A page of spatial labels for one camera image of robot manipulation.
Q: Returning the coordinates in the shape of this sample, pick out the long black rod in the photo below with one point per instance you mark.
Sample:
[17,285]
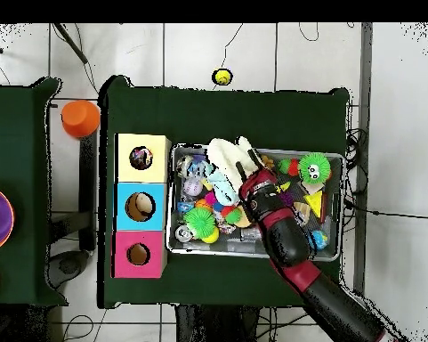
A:
[71,44]

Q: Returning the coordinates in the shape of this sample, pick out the orange toy basketball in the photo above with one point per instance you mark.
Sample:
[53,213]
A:
[203,203]

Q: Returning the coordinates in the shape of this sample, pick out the grey stand base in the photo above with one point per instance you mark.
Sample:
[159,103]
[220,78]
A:
[69,265]

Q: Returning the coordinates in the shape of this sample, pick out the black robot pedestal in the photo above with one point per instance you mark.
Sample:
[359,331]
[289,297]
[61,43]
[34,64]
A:
[213,326]

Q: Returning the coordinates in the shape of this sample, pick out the black panel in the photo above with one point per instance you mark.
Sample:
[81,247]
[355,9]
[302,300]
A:
[88,178]

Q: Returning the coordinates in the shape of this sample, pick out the wooden three-hole box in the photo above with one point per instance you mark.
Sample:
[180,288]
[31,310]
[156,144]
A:
[160,142]

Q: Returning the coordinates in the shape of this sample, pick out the round plastic bowl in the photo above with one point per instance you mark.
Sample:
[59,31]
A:
[0,221]

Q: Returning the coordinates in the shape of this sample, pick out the dark green side-table cloth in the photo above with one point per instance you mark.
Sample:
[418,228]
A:
[14,160]

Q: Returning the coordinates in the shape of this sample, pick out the blue globe ball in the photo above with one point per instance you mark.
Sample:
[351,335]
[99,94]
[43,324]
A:
[318,239]

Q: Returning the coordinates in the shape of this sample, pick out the dark green table cloth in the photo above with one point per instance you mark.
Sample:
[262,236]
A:
[235,117]

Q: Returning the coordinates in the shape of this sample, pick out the mint knitted cloth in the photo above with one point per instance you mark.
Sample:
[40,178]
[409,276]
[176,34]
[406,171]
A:
[220,187]

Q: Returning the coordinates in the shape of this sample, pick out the cream knitted cloth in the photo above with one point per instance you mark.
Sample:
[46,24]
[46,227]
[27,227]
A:
[224,156]

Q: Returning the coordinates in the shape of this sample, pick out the green spiky ball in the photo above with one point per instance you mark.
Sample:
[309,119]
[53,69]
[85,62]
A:
[199,222]

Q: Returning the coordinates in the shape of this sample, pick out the green spiky toy with eyes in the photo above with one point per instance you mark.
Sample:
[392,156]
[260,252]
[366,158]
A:
[315,167]

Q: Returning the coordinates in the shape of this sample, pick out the orange plastic bowl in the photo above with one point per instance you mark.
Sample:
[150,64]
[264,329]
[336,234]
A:
[81,119]

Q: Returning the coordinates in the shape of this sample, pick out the white baseball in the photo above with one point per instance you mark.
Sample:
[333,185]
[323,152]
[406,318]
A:
[192,187]

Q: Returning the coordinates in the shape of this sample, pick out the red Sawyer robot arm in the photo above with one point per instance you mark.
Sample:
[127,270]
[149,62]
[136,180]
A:
[288,238]

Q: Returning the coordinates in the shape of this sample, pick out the silver mesh bin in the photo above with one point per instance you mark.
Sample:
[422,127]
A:
[178,245]

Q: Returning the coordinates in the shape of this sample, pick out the large colourful patterned cloth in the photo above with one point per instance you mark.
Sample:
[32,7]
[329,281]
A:
[141,157]

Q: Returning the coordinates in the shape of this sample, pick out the yellow ball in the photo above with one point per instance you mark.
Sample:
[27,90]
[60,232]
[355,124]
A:
[222,76]

